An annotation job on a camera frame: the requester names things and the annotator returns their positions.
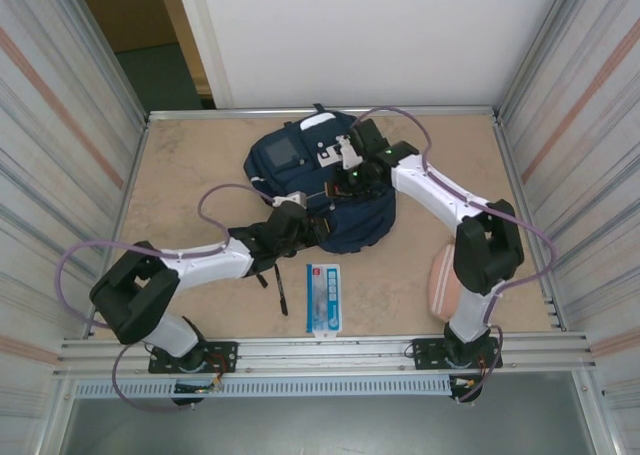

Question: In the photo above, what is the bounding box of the navy blue backpack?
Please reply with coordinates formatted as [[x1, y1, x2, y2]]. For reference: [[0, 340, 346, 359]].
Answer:
[[243, 103, 399, 256]]

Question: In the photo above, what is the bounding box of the slim black pen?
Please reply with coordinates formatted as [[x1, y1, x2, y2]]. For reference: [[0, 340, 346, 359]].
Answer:
[[273, 264, 290, 317]]

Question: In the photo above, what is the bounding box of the blue stationery package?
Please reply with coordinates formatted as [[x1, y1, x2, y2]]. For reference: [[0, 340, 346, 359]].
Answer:
[[304, 263, 342, 335]]

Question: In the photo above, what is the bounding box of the pink pencil case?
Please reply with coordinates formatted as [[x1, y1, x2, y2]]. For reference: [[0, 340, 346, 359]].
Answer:
[[428, 244, 464, 321]]

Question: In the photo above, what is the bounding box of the grey metal sheet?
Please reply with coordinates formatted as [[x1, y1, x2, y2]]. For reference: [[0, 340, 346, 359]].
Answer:
[[59, 374, 599, 455]]

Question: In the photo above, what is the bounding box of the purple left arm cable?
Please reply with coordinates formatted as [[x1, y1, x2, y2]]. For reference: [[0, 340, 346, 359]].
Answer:
[[57, 184, 281, 414]]

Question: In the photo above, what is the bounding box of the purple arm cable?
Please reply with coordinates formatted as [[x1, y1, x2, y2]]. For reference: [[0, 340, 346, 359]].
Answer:
[[352, 106, 558, 404], [57, 184, 281, 414]]

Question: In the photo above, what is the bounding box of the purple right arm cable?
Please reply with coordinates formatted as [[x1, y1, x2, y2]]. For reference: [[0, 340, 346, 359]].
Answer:
[[352, 106, 558, 404]]

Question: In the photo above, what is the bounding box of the aluminium table edge rail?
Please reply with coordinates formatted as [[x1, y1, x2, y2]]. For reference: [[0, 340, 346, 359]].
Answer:
[[146, 105, 502, 122]]

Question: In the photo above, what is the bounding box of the long aluminium mounting rail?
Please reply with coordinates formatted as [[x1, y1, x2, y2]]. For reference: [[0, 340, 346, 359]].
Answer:
[[53, 330, 600, 379]]

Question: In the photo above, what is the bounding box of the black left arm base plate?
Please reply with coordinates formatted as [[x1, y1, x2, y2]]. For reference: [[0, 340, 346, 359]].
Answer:
[[147, 340, 239, 376]]

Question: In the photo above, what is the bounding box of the aluminium table side rail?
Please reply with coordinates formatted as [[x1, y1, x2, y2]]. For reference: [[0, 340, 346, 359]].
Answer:
[[493, 114, 570, 334], [87, 114, 151, 340]]

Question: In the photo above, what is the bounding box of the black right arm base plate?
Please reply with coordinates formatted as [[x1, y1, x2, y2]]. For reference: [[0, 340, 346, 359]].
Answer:
[[408, 337, 503, 372]]

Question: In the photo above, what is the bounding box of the slotted grey cable duct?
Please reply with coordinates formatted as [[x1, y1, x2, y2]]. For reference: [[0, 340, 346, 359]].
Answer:
[[73, 378, 454, 399]]

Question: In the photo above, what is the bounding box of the small circuit board with wires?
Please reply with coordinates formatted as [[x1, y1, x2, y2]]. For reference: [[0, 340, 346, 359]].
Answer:
[[173, 374, 224, 394]]

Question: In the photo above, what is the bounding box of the white door frame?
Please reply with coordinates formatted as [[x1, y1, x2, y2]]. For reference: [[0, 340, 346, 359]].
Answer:
[[172, 0, 235, 110]]

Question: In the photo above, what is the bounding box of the corrugated metal enclosure panel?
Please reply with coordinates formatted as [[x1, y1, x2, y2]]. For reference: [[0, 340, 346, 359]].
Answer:
[[492, 0, 640, 455], [0, 0, 151, 455]]

